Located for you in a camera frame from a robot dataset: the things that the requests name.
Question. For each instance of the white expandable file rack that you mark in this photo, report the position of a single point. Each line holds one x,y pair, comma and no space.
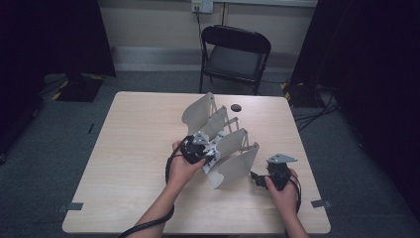
231,165

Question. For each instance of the black folding chair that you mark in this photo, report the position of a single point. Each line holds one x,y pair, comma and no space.
234,59

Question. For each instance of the grey tape strip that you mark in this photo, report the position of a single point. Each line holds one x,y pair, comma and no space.
71,207
321,203

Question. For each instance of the black round table grommet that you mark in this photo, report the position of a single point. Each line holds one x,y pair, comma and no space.
236,107

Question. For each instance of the white wall socket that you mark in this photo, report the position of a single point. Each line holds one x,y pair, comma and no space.
202,6

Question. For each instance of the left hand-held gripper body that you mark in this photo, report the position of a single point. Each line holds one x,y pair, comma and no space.
193,150

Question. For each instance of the black curtain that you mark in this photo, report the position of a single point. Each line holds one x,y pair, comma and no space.
369,66
49,39

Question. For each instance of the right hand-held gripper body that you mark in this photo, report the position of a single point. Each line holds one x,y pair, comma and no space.
279,172

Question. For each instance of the person's right hand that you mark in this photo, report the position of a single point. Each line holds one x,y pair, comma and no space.
284,198

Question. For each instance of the black stand base yellow tape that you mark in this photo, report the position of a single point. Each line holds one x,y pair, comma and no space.
79,87
297,95

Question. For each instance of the white cloth with black pattern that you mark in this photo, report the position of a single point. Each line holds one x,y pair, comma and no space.
213,158

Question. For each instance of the small black stick on floor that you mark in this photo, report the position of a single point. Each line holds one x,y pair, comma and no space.
90,128

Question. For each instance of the person's left hand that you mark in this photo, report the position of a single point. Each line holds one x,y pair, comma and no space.
183,172

